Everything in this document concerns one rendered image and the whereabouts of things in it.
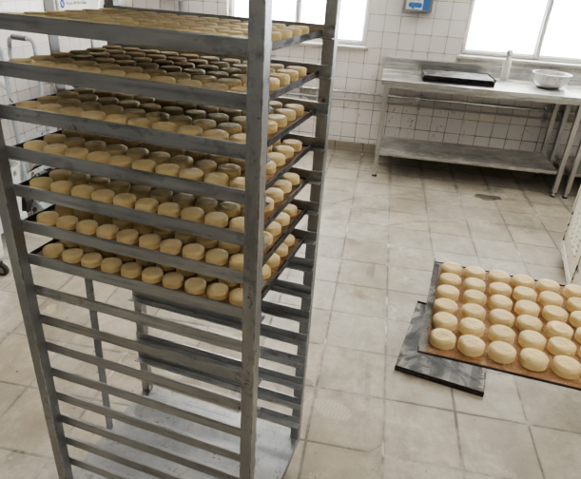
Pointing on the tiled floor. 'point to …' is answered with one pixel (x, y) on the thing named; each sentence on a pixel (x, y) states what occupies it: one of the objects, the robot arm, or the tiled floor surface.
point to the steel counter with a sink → (397, 72)
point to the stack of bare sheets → (461, 379)
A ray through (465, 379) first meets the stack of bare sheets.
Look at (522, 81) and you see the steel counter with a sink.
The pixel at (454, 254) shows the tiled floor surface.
